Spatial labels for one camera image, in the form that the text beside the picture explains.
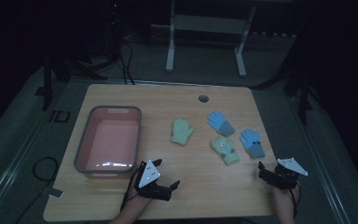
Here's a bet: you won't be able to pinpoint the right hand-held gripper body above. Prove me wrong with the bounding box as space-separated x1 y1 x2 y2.
265 157 310 191

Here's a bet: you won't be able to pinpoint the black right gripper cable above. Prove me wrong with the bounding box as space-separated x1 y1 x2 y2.
288 181 303 219

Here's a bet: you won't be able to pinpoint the white desk frame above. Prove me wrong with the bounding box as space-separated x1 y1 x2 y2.
150 0 293 78

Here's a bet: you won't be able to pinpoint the black floor cable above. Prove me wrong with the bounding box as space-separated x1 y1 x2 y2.
13 156 60 224

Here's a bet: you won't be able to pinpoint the pink basin with grey rim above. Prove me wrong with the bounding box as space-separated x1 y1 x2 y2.
74 105 143 179

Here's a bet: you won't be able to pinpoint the grey tape strip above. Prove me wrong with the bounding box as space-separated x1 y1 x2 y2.
41 186 65 200

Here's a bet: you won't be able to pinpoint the black stand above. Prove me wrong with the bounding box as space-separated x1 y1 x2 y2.
251 68 316 126
34 50 108 112

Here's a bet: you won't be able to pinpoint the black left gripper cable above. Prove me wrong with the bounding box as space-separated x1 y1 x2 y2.
119 163 146 213

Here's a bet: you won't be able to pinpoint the plain green mitten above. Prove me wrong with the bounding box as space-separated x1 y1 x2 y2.
170 118 195 147

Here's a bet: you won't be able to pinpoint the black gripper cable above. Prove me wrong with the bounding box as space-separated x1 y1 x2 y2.
288 181 303 219
119 163 146 213

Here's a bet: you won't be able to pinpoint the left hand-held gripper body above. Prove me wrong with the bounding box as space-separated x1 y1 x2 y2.
132 159 172 202

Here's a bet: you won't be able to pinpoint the blue glove with dark dots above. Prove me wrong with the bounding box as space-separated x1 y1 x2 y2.
239 128 267 160

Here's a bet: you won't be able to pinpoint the person's left hand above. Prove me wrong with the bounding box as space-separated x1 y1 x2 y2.
124 186 154 216

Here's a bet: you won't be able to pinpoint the black hanging cables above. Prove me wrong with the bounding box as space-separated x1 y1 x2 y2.
117 39 136 86

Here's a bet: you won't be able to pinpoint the blue glove with grey cuff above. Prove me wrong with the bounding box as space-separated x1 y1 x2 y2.
206 110 236 138

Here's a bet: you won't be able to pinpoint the green mitten with face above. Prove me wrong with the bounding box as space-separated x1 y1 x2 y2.
210 135 241 166

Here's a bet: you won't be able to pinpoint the person's right hand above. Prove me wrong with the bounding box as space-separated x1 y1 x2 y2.
271 183 301 216

